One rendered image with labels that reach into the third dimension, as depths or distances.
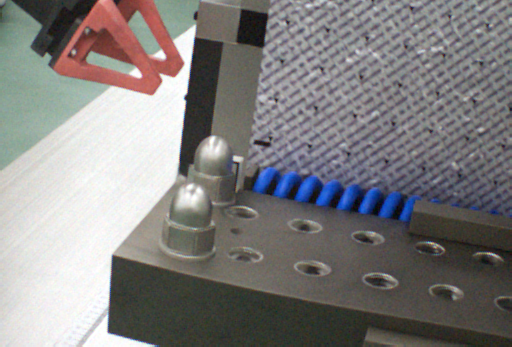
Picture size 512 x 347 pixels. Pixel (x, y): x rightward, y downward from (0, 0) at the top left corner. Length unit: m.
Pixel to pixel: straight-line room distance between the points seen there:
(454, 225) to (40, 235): 0.40
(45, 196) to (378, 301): 0.50
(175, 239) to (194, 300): 0.04
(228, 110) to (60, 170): 0.29
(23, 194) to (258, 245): 0.42
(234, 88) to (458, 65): 0.21
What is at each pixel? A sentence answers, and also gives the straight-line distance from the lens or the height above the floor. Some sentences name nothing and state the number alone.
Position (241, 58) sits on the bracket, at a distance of 0.92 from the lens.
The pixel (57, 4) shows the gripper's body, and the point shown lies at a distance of 0.82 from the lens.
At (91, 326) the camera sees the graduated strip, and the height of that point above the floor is 0.90.
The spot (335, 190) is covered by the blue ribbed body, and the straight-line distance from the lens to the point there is 0.82.
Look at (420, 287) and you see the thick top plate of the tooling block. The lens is 0.71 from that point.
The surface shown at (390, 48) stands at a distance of 0.82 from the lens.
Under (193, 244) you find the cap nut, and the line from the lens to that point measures 0.69.
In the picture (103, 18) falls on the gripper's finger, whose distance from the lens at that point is 0.81.
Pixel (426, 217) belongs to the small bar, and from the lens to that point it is 0.78.
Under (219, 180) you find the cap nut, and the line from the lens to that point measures 0.78.
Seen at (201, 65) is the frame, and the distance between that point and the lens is 1.20.
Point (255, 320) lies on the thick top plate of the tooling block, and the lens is 0.68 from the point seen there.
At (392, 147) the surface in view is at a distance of 0.83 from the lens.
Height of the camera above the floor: 1.33
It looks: 17 degrees down
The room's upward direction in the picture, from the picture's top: 8 degrees clockwise
